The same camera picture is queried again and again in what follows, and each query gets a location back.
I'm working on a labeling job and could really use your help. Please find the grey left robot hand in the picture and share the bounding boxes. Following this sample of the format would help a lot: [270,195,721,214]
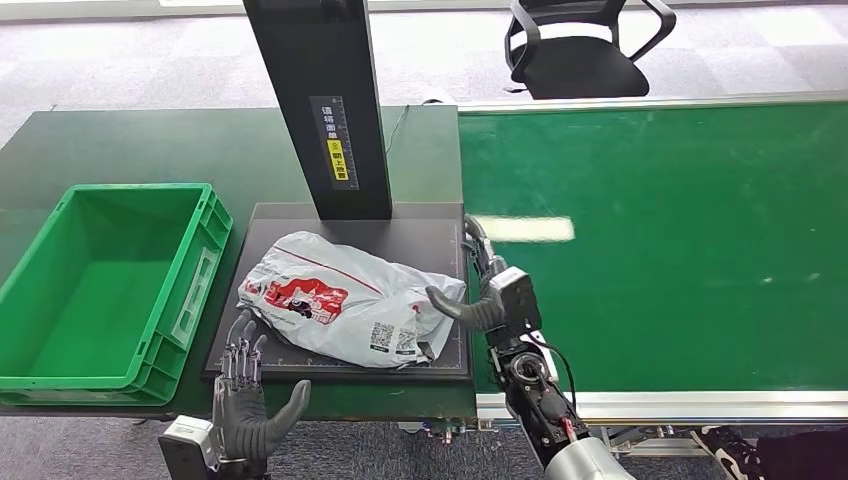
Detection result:
[211,310,313,463]

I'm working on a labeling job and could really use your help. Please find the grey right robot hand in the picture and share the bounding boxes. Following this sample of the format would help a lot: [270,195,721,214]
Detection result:
[425,213,510,333]

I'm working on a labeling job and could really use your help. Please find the white plastic mailer package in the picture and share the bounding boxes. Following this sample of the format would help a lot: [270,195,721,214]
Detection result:
[237,230,468,370]

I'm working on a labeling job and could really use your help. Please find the green conveyor belt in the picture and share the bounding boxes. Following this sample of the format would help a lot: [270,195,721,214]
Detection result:
[458,101,848,396]

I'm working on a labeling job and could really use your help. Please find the black scanner machine with column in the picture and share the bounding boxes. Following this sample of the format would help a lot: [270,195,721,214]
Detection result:
[201,0,474,384]

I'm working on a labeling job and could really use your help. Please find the metal fittings under table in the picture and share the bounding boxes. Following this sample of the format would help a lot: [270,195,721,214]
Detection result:
[398,421,480,446]

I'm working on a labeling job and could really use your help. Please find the green plastic crate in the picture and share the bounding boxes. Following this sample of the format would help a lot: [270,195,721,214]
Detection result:
[0,183,234,408]

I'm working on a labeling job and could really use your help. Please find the black and yellow column label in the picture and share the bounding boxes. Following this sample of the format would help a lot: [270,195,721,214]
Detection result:
[309,95,361,192]

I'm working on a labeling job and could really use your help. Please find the black office chair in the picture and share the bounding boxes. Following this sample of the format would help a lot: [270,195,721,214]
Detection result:
[503,0,678,101]

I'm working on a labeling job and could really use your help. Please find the person's black and white shoe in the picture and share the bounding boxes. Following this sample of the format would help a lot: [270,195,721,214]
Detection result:
[688,425,764,480]

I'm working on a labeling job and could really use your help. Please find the dark green table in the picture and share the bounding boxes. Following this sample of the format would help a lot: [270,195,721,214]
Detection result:
[0,105,480,423]

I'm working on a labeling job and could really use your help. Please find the person's leg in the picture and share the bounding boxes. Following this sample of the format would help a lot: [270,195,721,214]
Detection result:
[753,430,848,480]

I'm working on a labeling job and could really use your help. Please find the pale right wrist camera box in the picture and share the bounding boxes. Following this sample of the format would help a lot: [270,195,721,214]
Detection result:
[488,266,544,331]

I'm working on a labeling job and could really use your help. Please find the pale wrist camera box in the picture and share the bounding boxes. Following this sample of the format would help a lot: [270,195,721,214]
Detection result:
[488,266,544,331]
[157,415,224,480]

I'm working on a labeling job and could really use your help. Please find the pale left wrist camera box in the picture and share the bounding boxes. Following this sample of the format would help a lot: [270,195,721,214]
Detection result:
[157,415,224,480]

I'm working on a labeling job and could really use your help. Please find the thin black cable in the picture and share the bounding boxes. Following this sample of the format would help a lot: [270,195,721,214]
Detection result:
[384,104,411,158]

